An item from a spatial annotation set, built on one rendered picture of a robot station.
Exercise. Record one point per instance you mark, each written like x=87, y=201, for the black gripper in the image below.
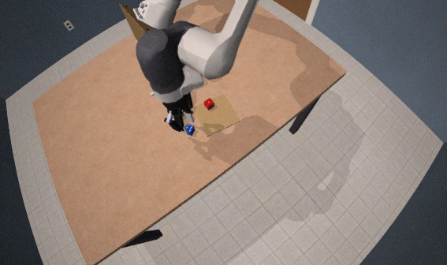
x=174, y=118

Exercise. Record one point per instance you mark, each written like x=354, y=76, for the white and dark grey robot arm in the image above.
x=161, y=52

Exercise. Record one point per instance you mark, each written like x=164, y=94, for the red die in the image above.
x=209, y=104

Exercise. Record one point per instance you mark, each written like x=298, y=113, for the blue die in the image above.
x=190, y=129

